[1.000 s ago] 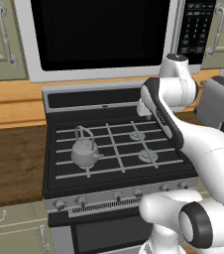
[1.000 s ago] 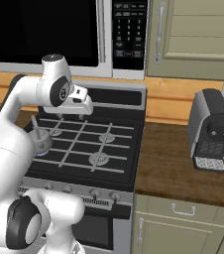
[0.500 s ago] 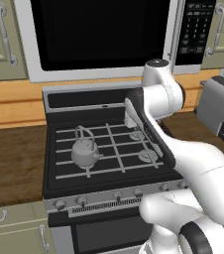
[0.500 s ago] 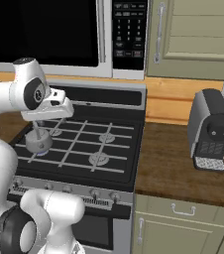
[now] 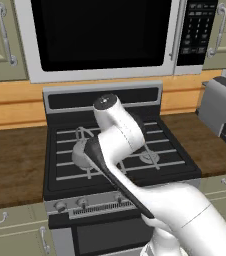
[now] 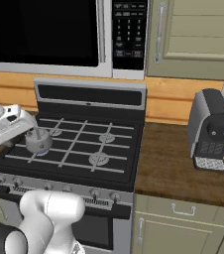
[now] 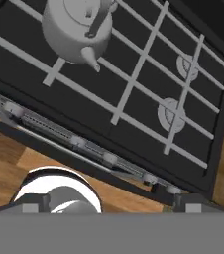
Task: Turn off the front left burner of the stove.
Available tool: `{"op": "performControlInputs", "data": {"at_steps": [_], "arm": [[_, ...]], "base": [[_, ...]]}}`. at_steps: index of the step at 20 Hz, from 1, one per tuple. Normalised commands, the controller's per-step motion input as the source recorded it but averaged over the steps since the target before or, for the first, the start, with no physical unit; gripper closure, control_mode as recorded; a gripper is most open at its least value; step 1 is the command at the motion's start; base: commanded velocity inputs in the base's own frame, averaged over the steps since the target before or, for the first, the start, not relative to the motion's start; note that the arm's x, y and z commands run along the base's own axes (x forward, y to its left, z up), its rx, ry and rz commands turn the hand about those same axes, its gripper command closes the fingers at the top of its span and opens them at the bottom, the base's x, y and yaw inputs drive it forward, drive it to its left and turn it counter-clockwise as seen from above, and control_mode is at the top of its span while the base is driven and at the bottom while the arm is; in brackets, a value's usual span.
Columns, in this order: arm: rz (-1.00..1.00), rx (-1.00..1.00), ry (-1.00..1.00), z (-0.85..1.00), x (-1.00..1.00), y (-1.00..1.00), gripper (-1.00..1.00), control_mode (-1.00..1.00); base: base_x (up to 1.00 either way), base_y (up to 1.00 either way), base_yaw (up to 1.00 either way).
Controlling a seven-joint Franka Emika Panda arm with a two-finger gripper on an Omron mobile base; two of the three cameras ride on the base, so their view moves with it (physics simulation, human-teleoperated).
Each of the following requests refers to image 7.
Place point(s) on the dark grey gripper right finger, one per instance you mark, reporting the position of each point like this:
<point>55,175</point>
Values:
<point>180,202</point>

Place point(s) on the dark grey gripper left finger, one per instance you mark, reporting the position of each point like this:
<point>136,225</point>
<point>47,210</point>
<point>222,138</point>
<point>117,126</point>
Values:
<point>41,202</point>

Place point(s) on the white stove knob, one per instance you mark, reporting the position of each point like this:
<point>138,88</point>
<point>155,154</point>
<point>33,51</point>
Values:
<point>13,108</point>
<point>149,179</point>
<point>77,141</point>
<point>173,189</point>
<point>110,158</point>

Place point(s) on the white round burner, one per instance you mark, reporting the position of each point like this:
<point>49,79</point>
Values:
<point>171,115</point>
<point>187,67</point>

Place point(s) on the black stove with grey grates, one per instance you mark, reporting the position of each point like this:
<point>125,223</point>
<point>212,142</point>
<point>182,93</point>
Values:
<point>124,59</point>

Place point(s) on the white and black round object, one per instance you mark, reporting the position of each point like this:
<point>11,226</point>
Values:
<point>67,185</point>

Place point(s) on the grey metal kettle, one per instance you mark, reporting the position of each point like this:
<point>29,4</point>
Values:
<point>72,33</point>

